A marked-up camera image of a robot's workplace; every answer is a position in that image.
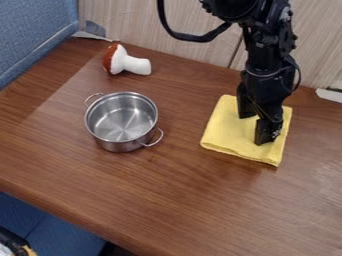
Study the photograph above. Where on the yellow cloth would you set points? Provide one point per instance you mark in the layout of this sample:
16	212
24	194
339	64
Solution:
236	133

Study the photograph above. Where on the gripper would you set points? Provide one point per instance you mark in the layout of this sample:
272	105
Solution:
268	88

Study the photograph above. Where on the plush toy mushroom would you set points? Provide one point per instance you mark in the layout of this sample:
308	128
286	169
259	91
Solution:
124	61

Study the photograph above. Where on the silver pot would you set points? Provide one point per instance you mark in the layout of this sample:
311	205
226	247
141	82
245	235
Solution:
121	121

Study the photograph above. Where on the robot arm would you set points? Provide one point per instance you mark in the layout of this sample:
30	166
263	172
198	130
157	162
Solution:
267	33

